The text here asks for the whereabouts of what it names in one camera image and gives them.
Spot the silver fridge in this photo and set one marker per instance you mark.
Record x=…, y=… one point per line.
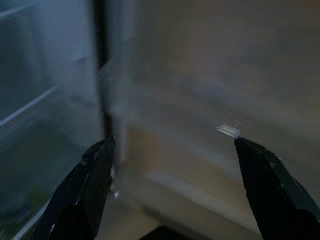
x=37, y=62

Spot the dark speckled doormat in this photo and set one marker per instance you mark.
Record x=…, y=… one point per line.
x=187, y=235

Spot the glass fridge shelf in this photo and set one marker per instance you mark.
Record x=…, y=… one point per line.
x=25, y=108

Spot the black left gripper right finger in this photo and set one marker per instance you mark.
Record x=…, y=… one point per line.
x=275, y=195

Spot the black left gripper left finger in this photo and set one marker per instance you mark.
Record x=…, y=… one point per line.
x=80, y=195

